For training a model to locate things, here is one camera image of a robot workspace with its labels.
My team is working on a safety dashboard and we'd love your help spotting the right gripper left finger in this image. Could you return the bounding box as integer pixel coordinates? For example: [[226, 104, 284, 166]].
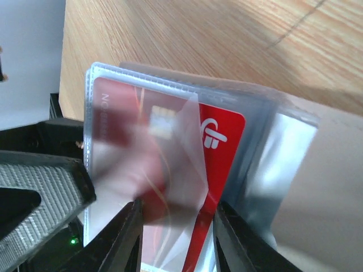
[[61, 200, 143, 272]]

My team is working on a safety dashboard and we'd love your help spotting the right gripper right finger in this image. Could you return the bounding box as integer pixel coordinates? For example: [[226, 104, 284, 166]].
[[213, 202, 297, 272]]

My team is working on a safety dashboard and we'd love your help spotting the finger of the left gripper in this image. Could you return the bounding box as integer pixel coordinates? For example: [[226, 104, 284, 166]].
[[1, 151, 96, 265]]

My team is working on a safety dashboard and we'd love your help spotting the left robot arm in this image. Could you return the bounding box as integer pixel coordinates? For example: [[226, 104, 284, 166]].
[[1, 118, 96, 271]]

